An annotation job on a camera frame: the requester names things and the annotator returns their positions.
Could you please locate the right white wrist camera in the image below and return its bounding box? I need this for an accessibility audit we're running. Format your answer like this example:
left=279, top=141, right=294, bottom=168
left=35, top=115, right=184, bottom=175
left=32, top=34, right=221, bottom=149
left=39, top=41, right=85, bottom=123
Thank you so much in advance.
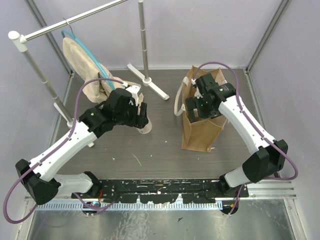
left=191, top=78, right=203, bottom=99

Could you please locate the beige cloth garment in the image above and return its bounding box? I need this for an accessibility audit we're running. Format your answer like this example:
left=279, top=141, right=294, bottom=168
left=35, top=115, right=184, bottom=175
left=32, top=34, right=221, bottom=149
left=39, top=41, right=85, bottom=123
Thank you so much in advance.
left=61, top=36, right=145, bottom=105

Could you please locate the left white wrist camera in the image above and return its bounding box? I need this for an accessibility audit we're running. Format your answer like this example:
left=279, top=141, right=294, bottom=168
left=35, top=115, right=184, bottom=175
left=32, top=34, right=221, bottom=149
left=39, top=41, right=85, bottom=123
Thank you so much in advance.
left=122, top=85, right=141, bottom=106

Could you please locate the purple cable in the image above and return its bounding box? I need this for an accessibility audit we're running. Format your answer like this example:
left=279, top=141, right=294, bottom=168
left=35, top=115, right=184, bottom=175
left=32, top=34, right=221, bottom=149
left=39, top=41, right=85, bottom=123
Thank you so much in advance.
left=192, top=61, right=299, bottom=216
left=4, top=77, right=125, bottom=224

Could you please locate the brown canvas bag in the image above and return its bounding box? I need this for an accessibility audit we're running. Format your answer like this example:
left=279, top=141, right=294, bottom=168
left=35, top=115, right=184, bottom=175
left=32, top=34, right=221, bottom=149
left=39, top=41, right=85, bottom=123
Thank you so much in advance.
left=174, top=66, right=228, bottom=153

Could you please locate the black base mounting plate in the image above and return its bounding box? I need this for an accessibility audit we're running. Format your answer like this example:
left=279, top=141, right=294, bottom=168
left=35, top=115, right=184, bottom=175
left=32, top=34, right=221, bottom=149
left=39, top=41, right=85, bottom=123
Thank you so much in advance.
left=78, top=178, right=240, bottom=204

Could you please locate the beige bottle pink cap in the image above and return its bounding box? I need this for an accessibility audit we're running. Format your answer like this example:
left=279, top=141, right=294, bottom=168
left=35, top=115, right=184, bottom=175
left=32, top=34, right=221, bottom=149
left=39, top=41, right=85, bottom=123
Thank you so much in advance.
left=136, top=117, right=153, bottom=135

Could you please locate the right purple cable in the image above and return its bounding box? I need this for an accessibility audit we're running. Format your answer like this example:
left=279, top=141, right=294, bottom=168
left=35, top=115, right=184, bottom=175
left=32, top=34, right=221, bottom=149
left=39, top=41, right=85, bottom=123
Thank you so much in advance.
left=192, top=61, right=299, bottom=216

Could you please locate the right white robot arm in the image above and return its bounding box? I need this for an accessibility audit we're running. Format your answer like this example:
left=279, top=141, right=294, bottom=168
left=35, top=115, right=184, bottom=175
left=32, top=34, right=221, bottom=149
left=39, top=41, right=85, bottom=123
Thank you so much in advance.
left=185, top=73, right=288, bottom=197

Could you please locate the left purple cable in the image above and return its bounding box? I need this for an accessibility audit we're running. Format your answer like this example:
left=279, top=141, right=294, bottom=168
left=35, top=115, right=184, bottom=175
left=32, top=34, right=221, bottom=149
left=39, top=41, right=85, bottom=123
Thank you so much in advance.
left=4, top=77, right=125, bottom=224

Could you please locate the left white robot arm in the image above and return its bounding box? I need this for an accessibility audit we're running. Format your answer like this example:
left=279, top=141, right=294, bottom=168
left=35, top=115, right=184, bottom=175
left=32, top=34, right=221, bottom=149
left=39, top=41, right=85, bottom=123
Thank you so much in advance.
left=15, top=85, right=152, bottom=205

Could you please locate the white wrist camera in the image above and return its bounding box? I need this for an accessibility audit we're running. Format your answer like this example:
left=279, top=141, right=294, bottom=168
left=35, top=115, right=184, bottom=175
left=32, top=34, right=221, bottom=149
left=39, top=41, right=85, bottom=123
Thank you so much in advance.
left=191, top=78, right=203, bottom=99
left=122, top=85, right=141, bottom=106

